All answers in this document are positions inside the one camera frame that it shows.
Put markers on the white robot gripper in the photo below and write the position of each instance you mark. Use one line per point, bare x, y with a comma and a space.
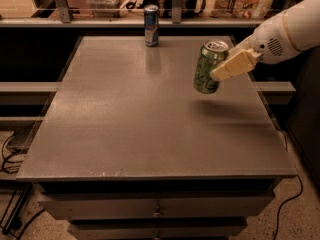
270, 43

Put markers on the green soda can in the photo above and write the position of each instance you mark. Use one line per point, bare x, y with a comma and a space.
212, 53

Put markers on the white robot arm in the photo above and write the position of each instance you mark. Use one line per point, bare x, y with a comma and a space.
303, 23

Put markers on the blue silver redbull can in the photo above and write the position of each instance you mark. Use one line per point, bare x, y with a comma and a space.
151, 25

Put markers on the colourful snack bag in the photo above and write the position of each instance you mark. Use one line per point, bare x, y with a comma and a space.
242, 9

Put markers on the grey upper drawer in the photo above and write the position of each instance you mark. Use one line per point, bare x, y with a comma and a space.
104, 206

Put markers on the grey drawer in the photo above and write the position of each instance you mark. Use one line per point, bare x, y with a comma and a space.
104, 206
158, 229

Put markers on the metal drawer knob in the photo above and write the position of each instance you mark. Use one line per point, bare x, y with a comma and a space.
157, 213

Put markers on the grey lower drawer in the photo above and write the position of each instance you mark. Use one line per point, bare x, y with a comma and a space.
158, 229

